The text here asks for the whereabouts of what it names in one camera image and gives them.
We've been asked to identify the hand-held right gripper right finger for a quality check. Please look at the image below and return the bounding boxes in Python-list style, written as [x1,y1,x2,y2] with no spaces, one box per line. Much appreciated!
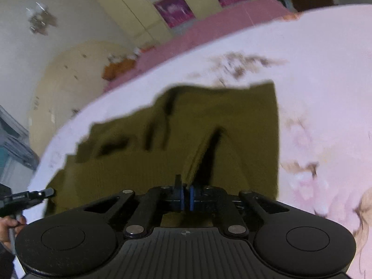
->
[188,184,292,236]

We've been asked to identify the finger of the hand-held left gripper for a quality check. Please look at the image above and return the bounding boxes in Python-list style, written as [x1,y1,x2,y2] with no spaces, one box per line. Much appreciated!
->
[12,188,56,208]

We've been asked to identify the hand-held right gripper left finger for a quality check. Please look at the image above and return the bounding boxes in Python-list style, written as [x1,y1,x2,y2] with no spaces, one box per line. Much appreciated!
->
[82,174,186,239]

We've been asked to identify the olive green hooded sweater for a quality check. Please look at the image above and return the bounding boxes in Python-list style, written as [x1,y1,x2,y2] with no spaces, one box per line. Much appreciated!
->
[43,82,280,229]

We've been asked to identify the person's left forearm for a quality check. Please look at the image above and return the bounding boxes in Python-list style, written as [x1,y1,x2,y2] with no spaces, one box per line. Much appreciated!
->
[0,242,16,279]

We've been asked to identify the person's left hand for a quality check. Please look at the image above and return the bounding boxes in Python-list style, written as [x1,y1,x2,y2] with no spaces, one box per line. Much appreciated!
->
[0,216,27,244]

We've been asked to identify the grey blue curtain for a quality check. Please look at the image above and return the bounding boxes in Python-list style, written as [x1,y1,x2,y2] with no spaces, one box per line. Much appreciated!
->
[0,105,40,191]

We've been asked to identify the cream round headboard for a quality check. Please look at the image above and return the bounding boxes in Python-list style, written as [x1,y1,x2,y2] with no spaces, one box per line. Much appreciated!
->
[28,41,140,158]

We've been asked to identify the orange cloth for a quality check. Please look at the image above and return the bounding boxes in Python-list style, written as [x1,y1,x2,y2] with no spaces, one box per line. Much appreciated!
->
[102,56,138,81]

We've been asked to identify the pale patterned pillow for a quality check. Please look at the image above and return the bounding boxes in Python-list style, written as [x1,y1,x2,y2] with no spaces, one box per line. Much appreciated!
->
[107,46,145,64]

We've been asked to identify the white floral bed sheet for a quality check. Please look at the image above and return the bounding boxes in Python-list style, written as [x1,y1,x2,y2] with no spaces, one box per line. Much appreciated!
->
[14,4,372,279]

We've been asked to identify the pink bedspread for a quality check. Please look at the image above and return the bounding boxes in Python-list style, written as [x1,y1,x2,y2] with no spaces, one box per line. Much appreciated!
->
[103,0,299,93]

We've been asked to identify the cream wardrobe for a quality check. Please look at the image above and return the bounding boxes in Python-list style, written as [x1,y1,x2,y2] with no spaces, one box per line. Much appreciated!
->
[77,0,289,46]

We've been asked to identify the glass wall lamp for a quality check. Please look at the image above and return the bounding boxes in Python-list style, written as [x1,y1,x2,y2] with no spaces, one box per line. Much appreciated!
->
[25,1,58,37]

